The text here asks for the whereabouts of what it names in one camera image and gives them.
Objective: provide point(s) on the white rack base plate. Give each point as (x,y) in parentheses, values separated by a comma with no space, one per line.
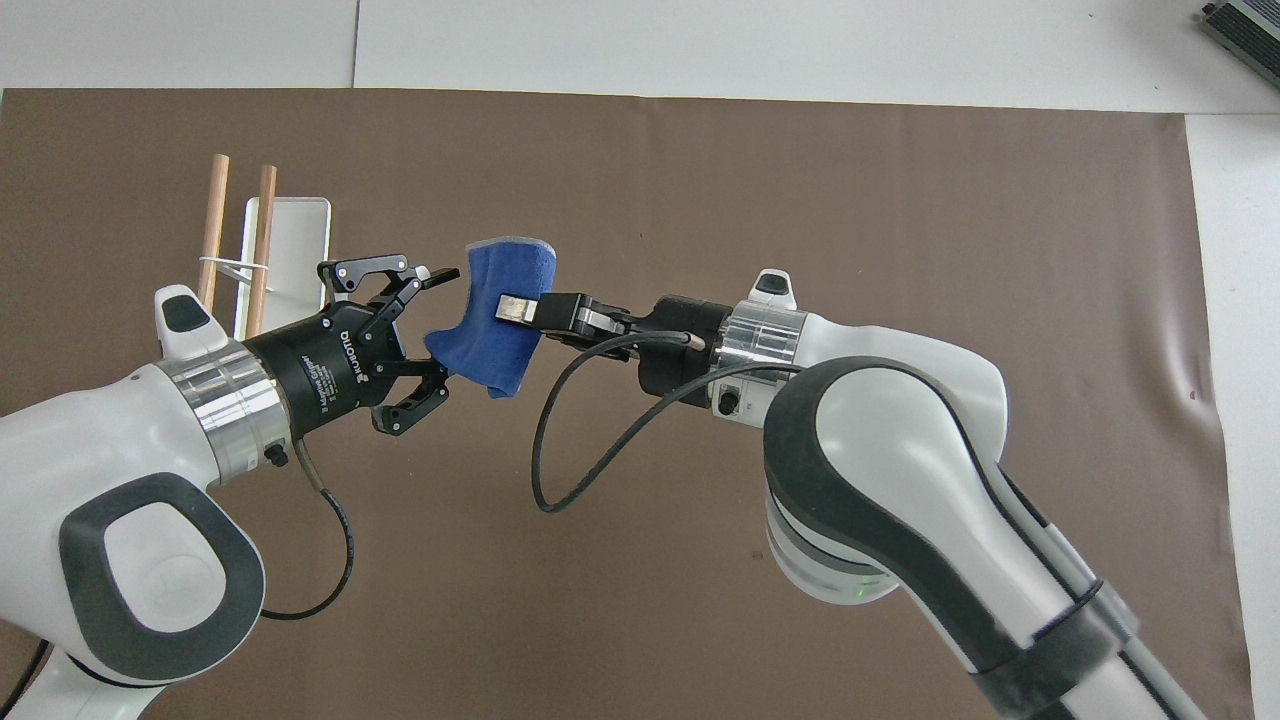
(298,250)

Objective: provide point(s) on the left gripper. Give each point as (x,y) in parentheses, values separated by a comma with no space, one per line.
(320,365)

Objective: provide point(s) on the thin white rack crossbar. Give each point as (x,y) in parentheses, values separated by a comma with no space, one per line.
(232,264)

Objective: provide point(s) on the grey metal device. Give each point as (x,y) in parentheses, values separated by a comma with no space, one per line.
(1248,25)

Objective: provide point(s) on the wooden rack post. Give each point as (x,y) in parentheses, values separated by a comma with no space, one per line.
(262,230)
(214,220)

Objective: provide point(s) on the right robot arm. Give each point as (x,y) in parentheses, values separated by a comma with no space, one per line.
(900,450)

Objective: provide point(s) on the blue towel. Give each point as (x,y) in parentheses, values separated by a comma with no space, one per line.
(490,345)

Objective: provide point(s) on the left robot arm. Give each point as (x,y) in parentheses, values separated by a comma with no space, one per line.
(110,450)

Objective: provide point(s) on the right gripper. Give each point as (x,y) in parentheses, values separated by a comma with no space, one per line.
(675,320)

